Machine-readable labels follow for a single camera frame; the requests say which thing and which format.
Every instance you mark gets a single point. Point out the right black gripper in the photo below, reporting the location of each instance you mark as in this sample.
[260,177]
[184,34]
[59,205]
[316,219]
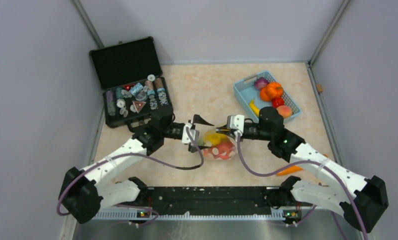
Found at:
[224,129]

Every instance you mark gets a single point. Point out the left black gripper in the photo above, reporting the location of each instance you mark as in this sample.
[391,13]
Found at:
[198,119]

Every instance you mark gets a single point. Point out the yellow toy lemon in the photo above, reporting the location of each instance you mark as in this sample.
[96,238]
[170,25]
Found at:
[214,139]

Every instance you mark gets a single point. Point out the clear dotted zip bag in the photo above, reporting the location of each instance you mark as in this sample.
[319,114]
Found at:
[214,130]

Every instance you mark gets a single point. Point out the red toy apple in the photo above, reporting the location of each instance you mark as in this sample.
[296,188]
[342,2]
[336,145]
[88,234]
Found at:
[222,152]

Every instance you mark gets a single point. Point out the blue perforated plastic basket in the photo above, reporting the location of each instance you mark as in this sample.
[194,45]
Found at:
[245,92]

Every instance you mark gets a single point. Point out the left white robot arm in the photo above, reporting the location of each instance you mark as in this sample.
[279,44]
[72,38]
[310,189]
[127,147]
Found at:
[84,192]

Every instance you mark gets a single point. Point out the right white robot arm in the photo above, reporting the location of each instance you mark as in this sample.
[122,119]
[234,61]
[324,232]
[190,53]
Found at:
[360,200]

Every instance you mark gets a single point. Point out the yellow toy banana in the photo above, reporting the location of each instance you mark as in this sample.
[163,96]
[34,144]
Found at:
[254,108]

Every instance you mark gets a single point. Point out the red toy pepper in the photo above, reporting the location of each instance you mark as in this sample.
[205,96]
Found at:
[277,102]

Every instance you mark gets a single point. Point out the purple toy onion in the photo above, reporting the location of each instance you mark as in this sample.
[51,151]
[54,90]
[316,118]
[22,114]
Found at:
[260,83]

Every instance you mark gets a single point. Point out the orange toy pumpkin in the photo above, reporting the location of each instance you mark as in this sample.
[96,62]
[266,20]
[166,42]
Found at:
[271,91]

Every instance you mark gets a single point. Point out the toy peach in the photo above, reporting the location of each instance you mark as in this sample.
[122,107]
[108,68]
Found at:
[285,111]

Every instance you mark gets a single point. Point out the orange toy carrot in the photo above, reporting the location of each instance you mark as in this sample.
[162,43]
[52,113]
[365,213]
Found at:
[290,170]

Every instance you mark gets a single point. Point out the black poker chip case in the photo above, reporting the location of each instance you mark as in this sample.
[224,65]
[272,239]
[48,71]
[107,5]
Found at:
[132,81]

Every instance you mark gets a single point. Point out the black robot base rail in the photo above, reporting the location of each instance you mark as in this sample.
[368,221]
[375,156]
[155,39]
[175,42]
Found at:
[218,201]

